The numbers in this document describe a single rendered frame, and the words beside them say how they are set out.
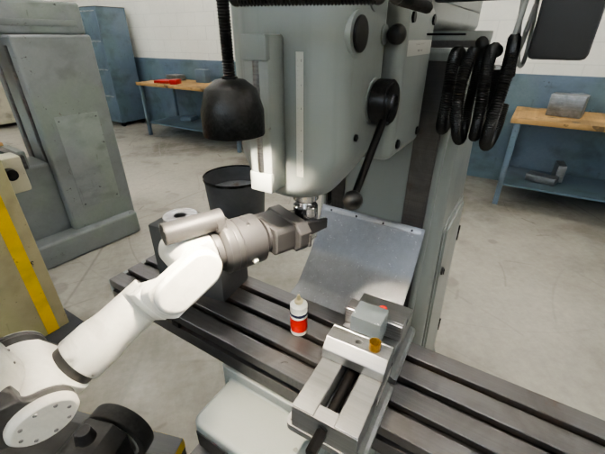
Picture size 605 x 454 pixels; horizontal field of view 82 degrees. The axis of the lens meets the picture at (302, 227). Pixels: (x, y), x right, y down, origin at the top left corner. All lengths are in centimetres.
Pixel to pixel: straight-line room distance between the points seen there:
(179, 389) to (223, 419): 115
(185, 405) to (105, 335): 141
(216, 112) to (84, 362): 38
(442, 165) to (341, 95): 50
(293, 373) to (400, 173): 56
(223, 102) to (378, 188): 68
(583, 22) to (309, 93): 42
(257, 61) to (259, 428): 70
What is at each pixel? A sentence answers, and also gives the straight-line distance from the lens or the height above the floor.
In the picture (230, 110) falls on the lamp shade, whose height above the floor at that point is 148.
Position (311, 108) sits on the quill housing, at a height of 146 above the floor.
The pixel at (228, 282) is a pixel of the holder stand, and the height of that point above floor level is 98.
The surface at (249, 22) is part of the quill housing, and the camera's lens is 55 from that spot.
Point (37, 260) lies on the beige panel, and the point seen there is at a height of 49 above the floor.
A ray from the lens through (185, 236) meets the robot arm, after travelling 56.
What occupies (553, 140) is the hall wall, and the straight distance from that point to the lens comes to 482.
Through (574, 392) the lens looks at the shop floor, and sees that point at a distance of 235.
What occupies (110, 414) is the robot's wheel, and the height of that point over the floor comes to 60.
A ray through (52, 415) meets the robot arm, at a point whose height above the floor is 114.
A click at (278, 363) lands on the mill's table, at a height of 93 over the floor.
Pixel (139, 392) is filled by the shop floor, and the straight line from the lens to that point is 208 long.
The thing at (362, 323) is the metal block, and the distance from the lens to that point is 71.
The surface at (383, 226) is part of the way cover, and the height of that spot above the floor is 107.
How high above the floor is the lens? 155
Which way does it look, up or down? 28 degrees down
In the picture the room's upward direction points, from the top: straight up
